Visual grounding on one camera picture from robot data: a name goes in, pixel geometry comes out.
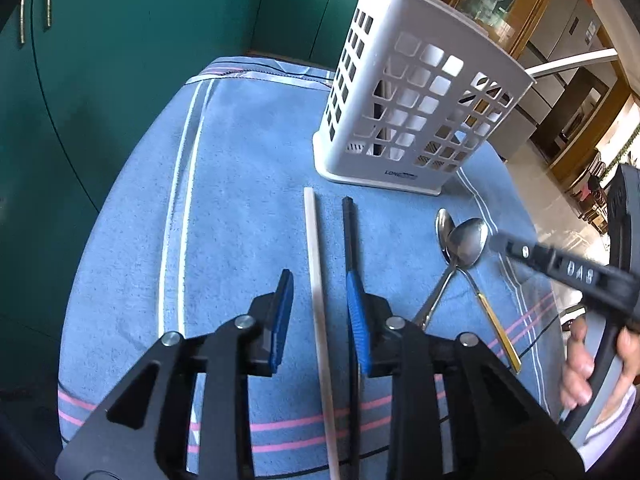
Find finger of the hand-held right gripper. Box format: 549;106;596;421
492;232;623;311

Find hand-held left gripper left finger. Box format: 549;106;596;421
55;269;296;480

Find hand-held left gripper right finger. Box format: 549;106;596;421
345;270;586;480

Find white chopstick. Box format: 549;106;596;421
522;49;619;78
303;186;342;480

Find black chopstick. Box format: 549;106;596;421
341;196;362;480

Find gold handled spoon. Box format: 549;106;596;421
435;207;523;376

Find silver spoon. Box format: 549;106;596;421
411;217;491;331

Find white perforated utensil basket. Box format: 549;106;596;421
312;0;537;197

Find person's right hand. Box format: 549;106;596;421
559;316;640;411

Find wooden chair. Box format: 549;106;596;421
580;160;616;231

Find blue striped cloth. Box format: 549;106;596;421
57;56;571;480

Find grey refrigerator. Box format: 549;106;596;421
515;0;603;143

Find green base cabinets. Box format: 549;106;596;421
0;0;371;411

